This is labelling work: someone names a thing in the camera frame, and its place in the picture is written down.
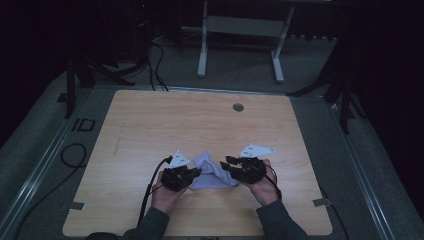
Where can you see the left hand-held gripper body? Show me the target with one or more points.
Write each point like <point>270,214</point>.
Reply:
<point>176,175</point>

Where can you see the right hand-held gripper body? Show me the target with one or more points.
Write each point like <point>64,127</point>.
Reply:
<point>253,166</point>

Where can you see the pale lilac cloth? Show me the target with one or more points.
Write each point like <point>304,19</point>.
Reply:
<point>213,176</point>

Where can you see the person's left hand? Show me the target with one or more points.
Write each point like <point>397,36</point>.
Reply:
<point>165,198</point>

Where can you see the person's right hand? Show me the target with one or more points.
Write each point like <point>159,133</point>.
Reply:
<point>265,190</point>

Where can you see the round grey table grommet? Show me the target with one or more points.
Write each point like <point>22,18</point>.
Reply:
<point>238,107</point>

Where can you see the black tripod stand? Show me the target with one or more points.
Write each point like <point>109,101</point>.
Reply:
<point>341,90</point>
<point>86,75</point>

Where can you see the metal floor rail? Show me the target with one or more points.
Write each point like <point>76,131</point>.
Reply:
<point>36,173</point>
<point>361,173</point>

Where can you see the white metal desk frame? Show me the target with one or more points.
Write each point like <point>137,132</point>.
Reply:
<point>245,26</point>

